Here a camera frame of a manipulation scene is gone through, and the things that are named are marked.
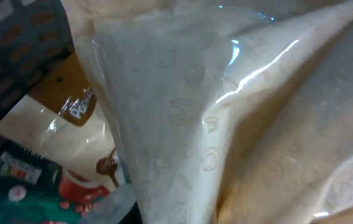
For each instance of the beige snack pouch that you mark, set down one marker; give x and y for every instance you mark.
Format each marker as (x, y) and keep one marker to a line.
(226, 111)

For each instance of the green coffee bag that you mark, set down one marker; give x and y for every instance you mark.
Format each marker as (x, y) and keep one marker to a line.
(35, 190)

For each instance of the grey plastic basket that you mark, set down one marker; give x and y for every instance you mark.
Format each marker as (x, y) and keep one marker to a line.
(34, 38)

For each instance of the brown dried food pouch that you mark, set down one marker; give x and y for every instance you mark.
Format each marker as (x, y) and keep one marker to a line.
(60, 119)

